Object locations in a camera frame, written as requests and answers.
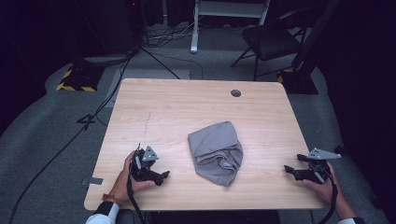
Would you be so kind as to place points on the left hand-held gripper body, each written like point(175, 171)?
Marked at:
point(141, 169)

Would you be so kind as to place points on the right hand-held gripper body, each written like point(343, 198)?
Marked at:
point(319, 171)

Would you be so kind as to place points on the grey pants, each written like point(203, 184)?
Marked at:
point(214, 146)

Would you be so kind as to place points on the person's right hand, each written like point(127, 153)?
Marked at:
point(327, 191)

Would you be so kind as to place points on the person's left hand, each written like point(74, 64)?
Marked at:
point(123, 186)

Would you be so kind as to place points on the grey tape piece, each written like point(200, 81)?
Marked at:
point(95, 180)

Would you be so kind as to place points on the grey table grommet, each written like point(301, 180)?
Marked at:
point(236, 93)

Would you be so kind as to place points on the black folding chair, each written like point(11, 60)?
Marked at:
point(271, 40)

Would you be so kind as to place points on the black slanted stand pole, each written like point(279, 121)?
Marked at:
point(314, 34)

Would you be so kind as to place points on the dark equipment cabinet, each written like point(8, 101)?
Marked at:
point(115, 28)

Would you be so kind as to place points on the black yellow striped base plate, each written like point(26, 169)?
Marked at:
point(299, 84)
point(81, 77)

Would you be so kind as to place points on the white metal stand frame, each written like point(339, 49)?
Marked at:
point(194, 37)

